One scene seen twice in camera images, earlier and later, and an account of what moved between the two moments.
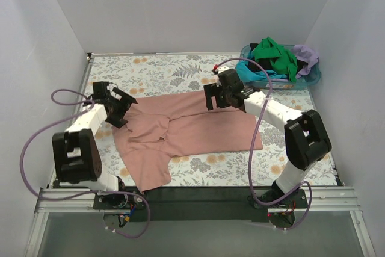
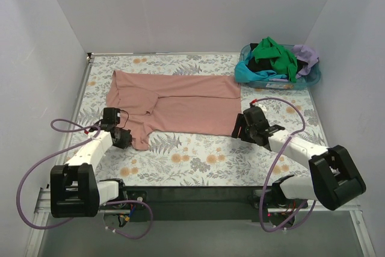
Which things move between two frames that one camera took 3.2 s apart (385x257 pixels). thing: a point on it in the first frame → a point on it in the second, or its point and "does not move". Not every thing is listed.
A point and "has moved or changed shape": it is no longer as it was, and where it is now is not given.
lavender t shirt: x=307 y=55 does not move
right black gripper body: x=218 y=95 → x=240 y=126
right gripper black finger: x=213 y=89 → x=240 y=123
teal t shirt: x=248 y=75 does not move
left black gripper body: x=121 y=109 → x=125 y=138
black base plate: x=195 y=204 does not move
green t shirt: x=283 y=60 does not move
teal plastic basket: x=305 y=80 does not move
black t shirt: x=265 y=63 does not move
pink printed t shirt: x=176 y=125 has moved or changed shape
